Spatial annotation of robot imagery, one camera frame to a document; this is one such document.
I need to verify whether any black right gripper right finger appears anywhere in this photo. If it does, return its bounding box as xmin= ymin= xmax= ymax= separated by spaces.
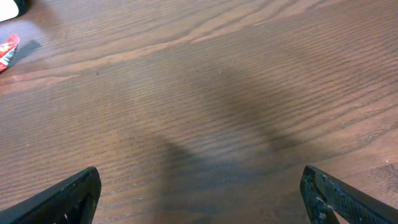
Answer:
xmin=300 ymin=166 xmax=397 ymax=224

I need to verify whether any red snack stick packet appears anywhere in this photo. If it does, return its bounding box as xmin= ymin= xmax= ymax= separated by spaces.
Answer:
xmin=0 ymin=34 xmax=21 ymax=73

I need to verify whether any white barcode scanner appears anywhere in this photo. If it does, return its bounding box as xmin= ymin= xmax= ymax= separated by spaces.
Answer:
xmin=0 ymin=0 xmax=31 ymax=22

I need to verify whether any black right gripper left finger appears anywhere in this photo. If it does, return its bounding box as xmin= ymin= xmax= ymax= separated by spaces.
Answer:
xmin=1 ymin=167 xmax=101 ymax=224

